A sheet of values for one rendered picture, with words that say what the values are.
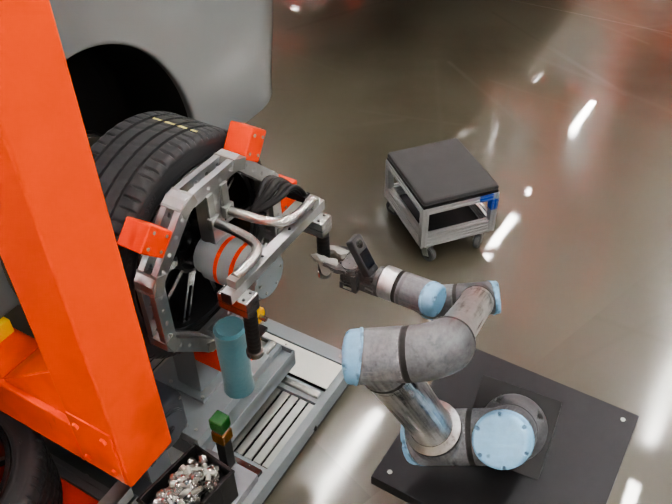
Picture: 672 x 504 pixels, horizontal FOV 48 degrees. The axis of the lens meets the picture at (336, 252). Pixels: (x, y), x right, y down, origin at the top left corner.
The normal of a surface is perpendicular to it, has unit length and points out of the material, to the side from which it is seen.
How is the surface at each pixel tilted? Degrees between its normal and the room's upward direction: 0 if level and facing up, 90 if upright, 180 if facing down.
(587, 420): 0
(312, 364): 0
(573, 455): 0
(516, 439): 45
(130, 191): 30
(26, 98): 90
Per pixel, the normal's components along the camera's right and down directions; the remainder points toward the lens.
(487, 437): -0.25, -0.09
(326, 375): -0.02, -0.75
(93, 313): 0.86, 0.33
